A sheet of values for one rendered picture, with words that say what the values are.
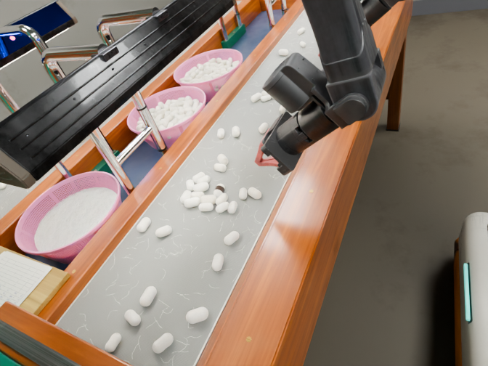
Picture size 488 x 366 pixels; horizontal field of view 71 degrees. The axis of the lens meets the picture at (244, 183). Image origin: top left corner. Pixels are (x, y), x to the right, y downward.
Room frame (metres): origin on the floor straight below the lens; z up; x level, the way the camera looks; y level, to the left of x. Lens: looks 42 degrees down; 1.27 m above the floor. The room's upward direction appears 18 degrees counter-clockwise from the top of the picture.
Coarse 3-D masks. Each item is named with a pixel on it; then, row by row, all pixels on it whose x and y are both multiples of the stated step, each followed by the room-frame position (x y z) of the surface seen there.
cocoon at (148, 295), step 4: (148, 288) 0.38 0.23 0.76; (152, 288) 0.38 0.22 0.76; (144, 292) 0.38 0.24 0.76; (148, 292) 0.38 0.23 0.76; (152, 292) 0.38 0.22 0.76; (156, 292) 0.38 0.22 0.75; (144, 296) 0.37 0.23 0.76; (148, 296) 0.37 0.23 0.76; (152, 296) 0.37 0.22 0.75; (140, 300) 0.37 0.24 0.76; (144, 300) 0.36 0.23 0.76; (148, 300) 0.36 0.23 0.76; (144, 304) 0.36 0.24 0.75; (148, 304) 0.36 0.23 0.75
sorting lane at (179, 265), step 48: (288, 48) 1.24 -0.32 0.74; (240, 96) 1.01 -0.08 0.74; (240, 144) 0.75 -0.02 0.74; (144, 240) 0.52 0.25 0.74; (192, 240) 0.48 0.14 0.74; (240, 240) 0.44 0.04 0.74; (96, 288) 0.44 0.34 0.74; (144, 288) 0.40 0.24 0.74; (192, 288) 0.37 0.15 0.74; (96, 336) 0.34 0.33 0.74; (144, 336) 0.31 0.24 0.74; (192, 336) 0.28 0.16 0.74
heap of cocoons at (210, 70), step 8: (208, 64) 1.34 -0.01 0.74; (216, 64) 1.31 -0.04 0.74; (224, 64) 1.30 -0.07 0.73; (232, 64) 1.26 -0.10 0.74; (192, 72) 1.29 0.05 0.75; (200, 72) 1.28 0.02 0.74; (208, 72) 1.26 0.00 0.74; (216, 72) 1.24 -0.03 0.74; (224, 72) 1.21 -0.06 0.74; (184, 80) 1.27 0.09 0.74; (192, 80) 1.23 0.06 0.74; (200, 80) 1.22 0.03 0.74; (208, 80) 1.19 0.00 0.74
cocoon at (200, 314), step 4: (200, 308) 0.31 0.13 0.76; (204, 308) 0.31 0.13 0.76; (188, 312) 0.31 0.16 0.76; (192, 312) 0.31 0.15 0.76; (196, 312) 0.31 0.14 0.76; (200, 312) 0.30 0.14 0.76; (204, 312) 0.30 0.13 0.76; (188, 316) 0.31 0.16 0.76; (192, 316) 0.30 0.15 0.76; (196, 316) 0.30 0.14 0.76; (200, 316) 0.30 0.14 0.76; (204, 316) 0.30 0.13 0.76; (188, 320) 0.30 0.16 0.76; (192, 320) 0.30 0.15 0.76; (196, 320) 0.30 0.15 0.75; (200, 320) 0.30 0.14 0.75
